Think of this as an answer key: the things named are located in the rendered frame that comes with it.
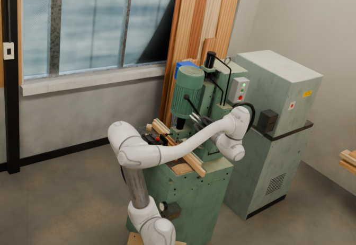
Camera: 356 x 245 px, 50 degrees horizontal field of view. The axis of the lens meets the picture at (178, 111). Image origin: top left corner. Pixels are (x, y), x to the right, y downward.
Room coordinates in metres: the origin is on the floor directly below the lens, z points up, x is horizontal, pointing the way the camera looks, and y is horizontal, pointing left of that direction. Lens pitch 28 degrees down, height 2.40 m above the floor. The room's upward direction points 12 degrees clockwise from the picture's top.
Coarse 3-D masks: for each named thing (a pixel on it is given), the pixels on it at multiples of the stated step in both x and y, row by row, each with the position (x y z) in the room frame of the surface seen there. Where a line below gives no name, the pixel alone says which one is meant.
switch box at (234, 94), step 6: (234, 78) 2.36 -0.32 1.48; (240, 78) 2.38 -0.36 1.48; (246, 78) 2.40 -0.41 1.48; (234, 84) 2.35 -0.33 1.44; (240, 84) 2.33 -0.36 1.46; (246, 84) 2.37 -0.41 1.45; (234, 90) 2.34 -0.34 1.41; (240, 90) 2.34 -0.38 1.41; (246, 90) 2.38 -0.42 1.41; (228, 96) 2.37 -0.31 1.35; (234, 96) 2.33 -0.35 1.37; (234, 102) 2.33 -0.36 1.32
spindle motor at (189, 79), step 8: (184, 72) 2.23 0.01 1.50; (192, 72) 2.26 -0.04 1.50; (200, 72) 2.28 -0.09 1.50; (176, 80) 2.25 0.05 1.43; (184, 80) 2.20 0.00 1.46; (192, 80) 2.20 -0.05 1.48; (200, 80) 2.22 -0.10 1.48; (176, 88) 2.23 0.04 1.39; (184, 88) 2.20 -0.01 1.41; (192, 88) 2.20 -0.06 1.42; (200, 88) 2.25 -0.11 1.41; (176, 96) 2.22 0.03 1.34; (192, 96) 2.21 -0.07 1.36; (176, 104) 2.21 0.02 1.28; (184, 104) 2.20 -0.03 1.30; (176, 112) 2.21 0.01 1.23; (184, 112) 2.20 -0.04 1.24
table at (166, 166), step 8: (136, 128) 2.44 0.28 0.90; (144, 128) 2.47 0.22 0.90; (152, 128) 2.49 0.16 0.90; (184, 160) 2.16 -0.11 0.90; (168, 168) 2.04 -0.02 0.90; (192, 168) 2.09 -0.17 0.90; (168, 176) 2.03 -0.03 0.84; (176, 176) 1.97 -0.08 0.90; (184, 176) 2.01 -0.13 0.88; (192, 176) 2.06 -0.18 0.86
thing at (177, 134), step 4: (172, 128) 2.26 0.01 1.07; (176, 128) 2.27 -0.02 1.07; (184, 128) 2.30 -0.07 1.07; (188, 128) 2.31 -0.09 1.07; (172, 132) 2.25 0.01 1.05; (176, 132) 2.23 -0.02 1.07; (180, 132) 2.25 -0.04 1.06; (184, 132) 2.27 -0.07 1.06; (188, 132) 2.29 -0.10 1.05; (172, 136) 2.25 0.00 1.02; (176, 136) 2.23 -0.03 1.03; (180, 136) 2.25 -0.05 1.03; (184, 136) 2.28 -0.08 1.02; (188, 136) 2.30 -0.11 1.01
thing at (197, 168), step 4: (152, 124) 2.52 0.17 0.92; (156, 124) 2.50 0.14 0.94; (156, 128) 2.47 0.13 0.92; (160, 128) 2.45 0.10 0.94; (160, 132) 2.43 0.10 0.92; (164, 132) 2.41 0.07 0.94; (184, 156) 2.18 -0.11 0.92; (188, 156) 2.16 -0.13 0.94; (188, 160) 2.14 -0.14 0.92; (192, 160) 2.12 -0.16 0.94; (192, 164) 2.10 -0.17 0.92; (196, 164) 2.09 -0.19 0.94; (196, 168) 2.07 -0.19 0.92; (200, 168) 2.05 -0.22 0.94; (200, 172) 2.04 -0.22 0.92; (204, 172) 2.02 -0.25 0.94
